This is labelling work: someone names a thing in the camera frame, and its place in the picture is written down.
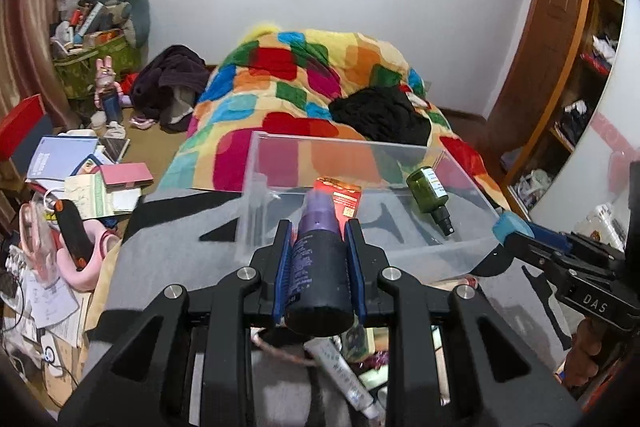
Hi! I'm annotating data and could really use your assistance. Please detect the dark green glass bottle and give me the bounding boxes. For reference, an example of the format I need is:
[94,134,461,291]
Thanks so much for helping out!
[406,167,454,237]

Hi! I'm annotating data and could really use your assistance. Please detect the mahjong tile keychain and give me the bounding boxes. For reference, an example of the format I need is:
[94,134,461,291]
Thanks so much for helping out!
[341,319,375,363]

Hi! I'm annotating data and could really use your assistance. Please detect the white ointment tube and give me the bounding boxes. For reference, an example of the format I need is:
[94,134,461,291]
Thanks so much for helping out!
[304,338,385,426]

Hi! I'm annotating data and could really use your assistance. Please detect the purple spray bottle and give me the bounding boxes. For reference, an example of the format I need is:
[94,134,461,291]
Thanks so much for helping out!
[284,188,354,337]

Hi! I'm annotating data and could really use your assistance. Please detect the red packet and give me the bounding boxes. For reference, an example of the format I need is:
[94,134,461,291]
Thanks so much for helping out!
[314,176,362,234]

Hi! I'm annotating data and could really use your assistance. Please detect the person right hand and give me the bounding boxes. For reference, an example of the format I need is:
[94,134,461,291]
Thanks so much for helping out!
[562,317,624,390]

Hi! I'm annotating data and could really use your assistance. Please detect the clear plastic storage box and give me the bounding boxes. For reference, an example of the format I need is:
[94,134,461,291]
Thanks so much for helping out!
[235,132,498,282]

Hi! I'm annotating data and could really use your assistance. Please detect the black clothes pile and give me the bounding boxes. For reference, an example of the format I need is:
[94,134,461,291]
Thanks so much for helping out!
[329,86,432,146]

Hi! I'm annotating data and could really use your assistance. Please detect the wooden shelf cabinet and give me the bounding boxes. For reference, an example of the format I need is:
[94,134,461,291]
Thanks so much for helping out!
[487,0,625,217]

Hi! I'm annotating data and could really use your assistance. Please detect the blue white booklet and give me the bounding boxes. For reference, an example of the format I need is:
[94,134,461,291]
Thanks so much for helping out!
[26,135,98,181]

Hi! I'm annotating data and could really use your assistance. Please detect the colourful patchwork duvet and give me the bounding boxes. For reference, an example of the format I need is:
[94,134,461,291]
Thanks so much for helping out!
[160,27,509,208]

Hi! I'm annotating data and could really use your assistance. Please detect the red box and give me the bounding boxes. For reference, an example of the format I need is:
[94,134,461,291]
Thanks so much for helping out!
[0,94,46,161]

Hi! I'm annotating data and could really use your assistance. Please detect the pink bunny toy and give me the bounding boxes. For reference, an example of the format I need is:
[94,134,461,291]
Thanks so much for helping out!
[94,55,122,124]

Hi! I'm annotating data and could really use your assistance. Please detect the dark purple clothes pile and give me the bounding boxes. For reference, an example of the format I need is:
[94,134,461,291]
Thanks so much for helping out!
[129,44,209,133]

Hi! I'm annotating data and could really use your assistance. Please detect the green storage bag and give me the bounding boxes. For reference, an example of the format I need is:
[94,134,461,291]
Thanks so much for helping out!
[53,36,142,100]

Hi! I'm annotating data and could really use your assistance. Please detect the grey plush pillow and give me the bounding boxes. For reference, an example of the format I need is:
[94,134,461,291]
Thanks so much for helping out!
[99,0,151,49]

